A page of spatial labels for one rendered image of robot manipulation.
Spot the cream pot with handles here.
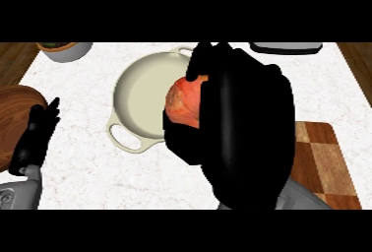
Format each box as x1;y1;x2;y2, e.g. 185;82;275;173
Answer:
107;45;201;155

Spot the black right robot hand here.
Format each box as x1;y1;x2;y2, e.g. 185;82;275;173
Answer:
161;41;297;211

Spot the orange squash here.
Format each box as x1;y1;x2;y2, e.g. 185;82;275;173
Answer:
164;74;211;129

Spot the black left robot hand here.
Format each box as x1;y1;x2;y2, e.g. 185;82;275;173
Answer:
8;96;62;177

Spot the round brown wooden board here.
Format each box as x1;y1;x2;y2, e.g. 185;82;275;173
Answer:
0;85;49;174

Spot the checkered wooden cutting board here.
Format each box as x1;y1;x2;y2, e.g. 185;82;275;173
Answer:
288;121;364;211

